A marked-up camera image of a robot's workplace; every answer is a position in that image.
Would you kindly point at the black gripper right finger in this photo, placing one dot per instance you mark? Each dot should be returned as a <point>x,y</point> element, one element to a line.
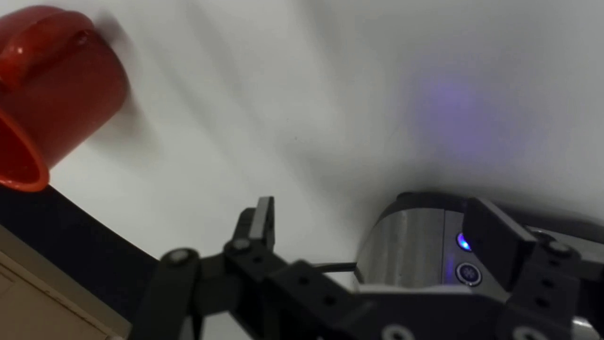
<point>548,283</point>

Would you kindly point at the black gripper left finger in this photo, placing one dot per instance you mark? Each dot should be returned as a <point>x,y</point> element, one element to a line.
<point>252,295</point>

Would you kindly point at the silver two-slot toaster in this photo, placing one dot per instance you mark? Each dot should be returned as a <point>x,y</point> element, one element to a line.
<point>408,247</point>

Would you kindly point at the red cup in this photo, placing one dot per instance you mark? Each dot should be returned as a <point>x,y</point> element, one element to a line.
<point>59,87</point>

